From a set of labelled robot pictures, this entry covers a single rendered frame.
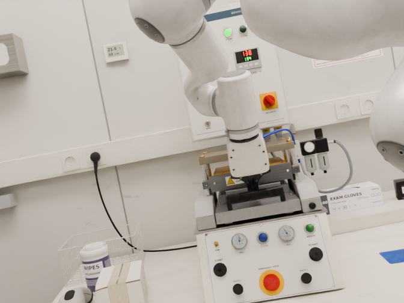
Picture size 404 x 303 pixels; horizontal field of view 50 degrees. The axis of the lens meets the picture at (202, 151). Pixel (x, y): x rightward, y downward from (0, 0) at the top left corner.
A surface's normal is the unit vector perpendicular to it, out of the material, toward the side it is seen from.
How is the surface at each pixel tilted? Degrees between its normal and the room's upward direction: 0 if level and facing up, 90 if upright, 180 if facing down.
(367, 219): 90
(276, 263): 65
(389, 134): 99
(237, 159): 109
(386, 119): 80
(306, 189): 41
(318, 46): 134
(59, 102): 90
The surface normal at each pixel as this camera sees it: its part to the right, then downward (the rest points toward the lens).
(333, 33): -0.29, 0.55
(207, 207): -0.18, -0.70
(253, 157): 0.00, 0.39
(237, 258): -0.14, -0.36
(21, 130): 0.05, 0.04
